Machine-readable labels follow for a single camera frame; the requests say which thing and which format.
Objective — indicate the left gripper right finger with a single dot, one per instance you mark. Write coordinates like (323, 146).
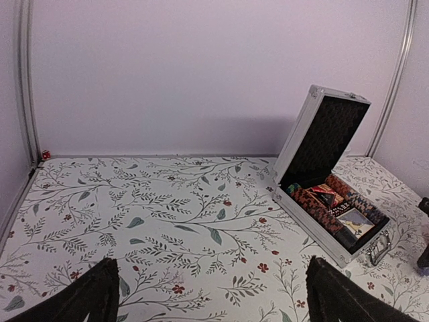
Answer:
(331, 296)

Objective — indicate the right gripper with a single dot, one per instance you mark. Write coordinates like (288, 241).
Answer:
(423, 259)

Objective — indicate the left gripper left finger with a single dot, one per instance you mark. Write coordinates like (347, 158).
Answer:
(92, 297)

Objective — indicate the black chip stack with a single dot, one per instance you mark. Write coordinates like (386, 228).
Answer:
(345, 238)

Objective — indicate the triangular all-in button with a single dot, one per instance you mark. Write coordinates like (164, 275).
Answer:
(325, 196)

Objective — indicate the aluminium poker case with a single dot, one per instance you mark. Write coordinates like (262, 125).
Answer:
(319, 137)

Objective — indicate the blue booklet card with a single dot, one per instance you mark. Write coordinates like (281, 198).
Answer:
(356, 223)

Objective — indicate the orange chip row left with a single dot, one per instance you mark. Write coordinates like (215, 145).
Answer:
(314, 208)

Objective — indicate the orange chip row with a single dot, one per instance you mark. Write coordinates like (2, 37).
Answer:
(356, 200)
(314, 208)

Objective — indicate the orange chip row right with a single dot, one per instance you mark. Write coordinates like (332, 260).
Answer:
(356, 200)

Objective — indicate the floral table mat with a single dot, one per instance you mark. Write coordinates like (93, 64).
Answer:
(196, 239)

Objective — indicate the small red die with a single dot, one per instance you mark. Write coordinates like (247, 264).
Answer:
(46, 155)

